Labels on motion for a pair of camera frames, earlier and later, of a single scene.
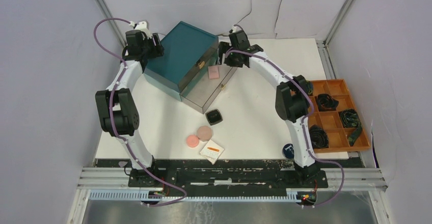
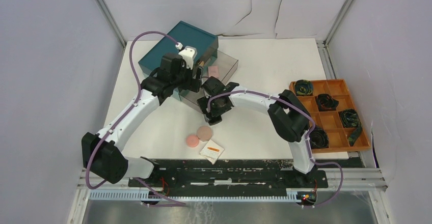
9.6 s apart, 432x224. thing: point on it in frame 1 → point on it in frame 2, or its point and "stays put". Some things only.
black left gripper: (158, 51) → (192, 84)
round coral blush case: (192, 141) stays put
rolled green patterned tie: (350, 118) stays put
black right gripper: (223, 47) → (203, 103)
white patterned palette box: (212, 150) stays put
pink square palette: (213, 72) stays put
